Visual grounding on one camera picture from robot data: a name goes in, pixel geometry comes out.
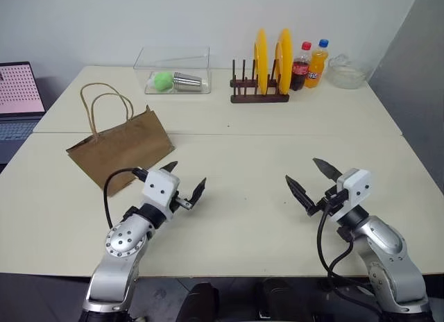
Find brown paper bag with handles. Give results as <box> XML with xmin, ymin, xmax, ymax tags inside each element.
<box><xmin>65</xmin><ymin>82</ymin><xmax>176</xmax><ymax>198</ymax></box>

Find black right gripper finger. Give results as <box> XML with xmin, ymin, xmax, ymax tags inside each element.
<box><xmin>312</xmin><ymin>157</ymin><xmax>343</xmax><ymax>183</ymax></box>
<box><xmin>284</xmin><ymin>174</ymin><xmax>322</xmax><ymax>218</ymax></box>

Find orange soda bottle blue cap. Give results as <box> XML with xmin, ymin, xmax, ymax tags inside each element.
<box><xmin>304</xmin><ymin>38</ymin><xmax>330</xmax><ymax>90</ymax></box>

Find yellow plate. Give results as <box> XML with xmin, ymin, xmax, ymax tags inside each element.
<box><xmin>274</xmin><ymin>28</ymin><xmax>294</xmax><ymax>96</ymax></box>
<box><xmin>253</xmin><ymin>28</ymin><xmax>269</xmax><ymax>96</ymax></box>

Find clear plastic box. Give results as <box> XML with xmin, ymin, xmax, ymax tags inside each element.
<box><xmin>133</xmin><ymin>45</ymin><xmax>213</xmax><ymax>95</ymax></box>

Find stacked steel cups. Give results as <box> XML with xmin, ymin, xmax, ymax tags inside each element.
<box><xmin>172</xmin><ymin>71</ymin><xmax>203</xmax><ymax>93</ymax></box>

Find dark rounded shape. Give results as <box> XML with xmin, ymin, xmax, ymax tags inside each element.
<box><xmin>180</xmin><ymin>281</ymin><xmax>221</xmax><ymax>322</ymax></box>

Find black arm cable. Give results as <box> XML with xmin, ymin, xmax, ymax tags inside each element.
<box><xmin>103</xmin><ymin>167</ymin><xmax>147</xmax><ymax>230</ymax></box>
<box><xmin>316</xmin><ymin>196</ymin><xmax>382</xmax><ymax>322</ymax></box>

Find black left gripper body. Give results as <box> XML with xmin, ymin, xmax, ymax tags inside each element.
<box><xmin>169</xmin><ymin>189</ymin><xmax>194</xmax><ymax>212</ymax></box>

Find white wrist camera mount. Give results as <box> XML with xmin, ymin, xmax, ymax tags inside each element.
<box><xmin>329</xmin><ymin>167</ymin><xmax>374</xmax><ymax>223</ymax></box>
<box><xmin>142</xmin><ymin>168</ymin><xmax>182</xmax><ymax>221</ymax></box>

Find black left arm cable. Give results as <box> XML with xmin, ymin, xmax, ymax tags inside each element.
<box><xmin>103</xmin><ymin>167</ymin><xmax>147</xmax><ymax>230</ymax></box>

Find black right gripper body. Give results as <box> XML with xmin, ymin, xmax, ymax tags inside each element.
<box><xmin>314</xmin><ymin>184</ymin><xmax>350</xmax><ymax>216</ymax></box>

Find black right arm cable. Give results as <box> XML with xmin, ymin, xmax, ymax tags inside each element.
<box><xmin>316</xmin><ymin>196</ymin><xmax>382</xmax><ymax>322</ymax></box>

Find open laptop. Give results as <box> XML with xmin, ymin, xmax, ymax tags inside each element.
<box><xmin>0</xmin><ymin>61</ymin><xmax>48</xmax><ymax>165</ymax></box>

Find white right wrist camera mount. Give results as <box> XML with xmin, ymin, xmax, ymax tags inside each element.
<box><xmin>329</xmin><ymin>167</ymin><xmax>374</xmax><ymax>223</ymax></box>

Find green fuzzy ball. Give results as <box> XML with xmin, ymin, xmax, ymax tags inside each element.
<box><xmin>146</xmin><ymin>71</ymin><xmax>176</xmax><ymax>92</ymax></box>

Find dark wooden dish rack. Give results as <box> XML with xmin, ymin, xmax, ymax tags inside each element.
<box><xmin>230</xmin><ymin>59</ymin><xmax>291</xmax><ymax>105</ymax></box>

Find cola bottle red cap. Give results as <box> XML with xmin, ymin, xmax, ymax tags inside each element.
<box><xmin>289</xmin><ymin>41</ymin><xmax>314</xmax><ymax>92</ymax></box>

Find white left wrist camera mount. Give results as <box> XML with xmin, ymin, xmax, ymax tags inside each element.
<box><xmin>142</xmin><ymin>168</ymin><xmax>182</xmax><ymax>221</ymax></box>

